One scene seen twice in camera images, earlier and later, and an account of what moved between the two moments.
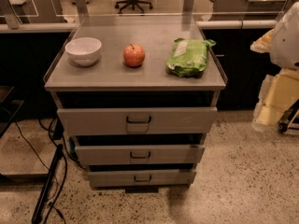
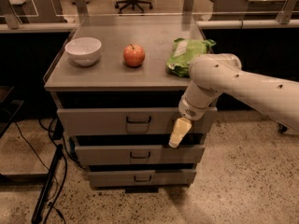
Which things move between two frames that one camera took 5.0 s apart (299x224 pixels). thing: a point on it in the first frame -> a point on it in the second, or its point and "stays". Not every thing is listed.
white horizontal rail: x=200 y=25 stays
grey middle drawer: x=145 y=154 stays
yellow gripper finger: x=277 y=92 -> x=194 y=104
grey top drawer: x=137 y=120 stays
